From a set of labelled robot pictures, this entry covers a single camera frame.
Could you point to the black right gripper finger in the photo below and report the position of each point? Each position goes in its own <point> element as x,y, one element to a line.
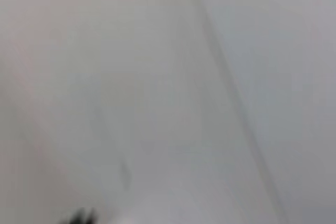
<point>81,217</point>

